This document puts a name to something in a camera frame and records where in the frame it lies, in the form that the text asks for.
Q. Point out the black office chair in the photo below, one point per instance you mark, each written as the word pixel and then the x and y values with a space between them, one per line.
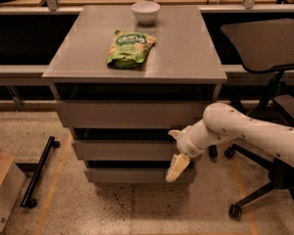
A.
pixel 264 47

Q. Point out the grey top drawer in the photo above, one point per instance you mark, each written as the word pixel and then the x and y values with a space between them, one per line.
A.
pixel 82 114

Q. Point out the grey bottom drawer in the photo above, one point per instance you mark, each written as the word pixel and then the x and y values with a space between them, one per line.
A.
pixel 126 175

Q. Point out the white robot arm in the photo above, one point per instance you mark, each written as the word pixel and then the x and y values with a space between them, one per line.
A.
pixel 221 123

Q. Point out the black table foot right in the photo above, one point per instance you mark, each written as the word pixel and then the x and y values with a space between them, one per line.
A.
pixel 213 151

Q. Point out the grey drawer cabinet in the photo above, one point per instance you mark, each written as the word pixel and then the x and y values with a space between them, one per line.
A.
pixel 182 65

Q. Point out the green snack bag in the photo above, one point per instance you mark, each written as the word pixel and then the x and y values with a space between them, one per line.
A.
pixel 129 49

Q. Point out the grey drawer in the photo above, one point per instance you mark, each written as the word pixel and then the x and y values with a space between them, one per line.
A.
pixel 126 175
pixel 82 114
pixel 90 150

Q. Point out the white ceramic bowl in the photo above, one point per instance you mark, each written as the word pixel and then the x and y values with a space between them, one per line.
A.
pixel 145 12

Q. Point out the cardboard box on floor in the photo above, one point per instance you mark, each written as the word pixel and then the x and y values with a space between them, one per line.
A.
pixel 11 182

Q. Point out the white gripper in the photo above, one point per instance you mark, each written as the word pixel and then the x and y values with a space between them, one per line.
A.
pixel 187 144

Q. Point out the black table leg foot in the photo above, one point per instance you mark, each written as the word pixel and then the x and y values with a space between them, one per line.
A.
pixel 36 170

